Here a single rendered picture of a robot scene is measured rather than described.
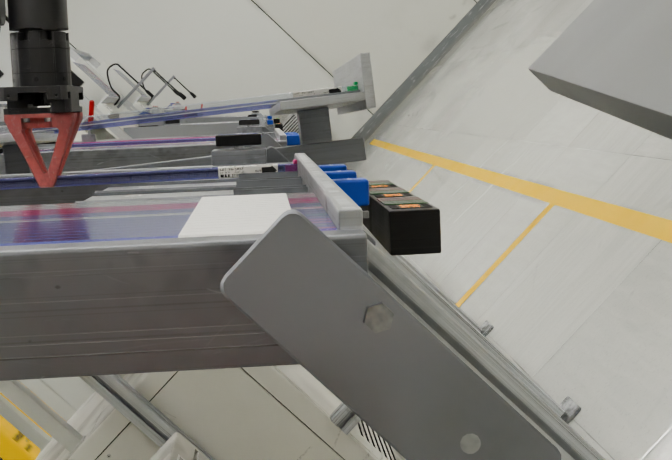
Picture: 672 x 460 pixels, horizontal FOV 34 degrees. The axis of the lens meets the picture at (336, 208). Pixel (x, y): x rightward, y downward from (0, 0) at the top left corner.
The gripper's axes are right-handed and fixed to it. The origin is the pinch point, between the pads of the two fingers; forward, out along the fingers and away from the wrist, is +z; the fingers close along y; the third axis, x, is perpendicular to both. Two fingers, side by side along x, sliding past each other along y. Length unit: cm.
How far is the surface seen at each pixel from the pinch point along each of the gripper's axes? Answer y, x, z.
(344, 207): 57, 26, -1
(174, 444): -5.2, 10.8, 29.7
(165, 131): -440, -27, 4
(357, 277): 64, 26, 1
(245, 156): -8.1, 19.7, -1.1
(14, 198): -8.0, -5.2, 2.5
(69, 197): -8.1, 0.6, 2.6
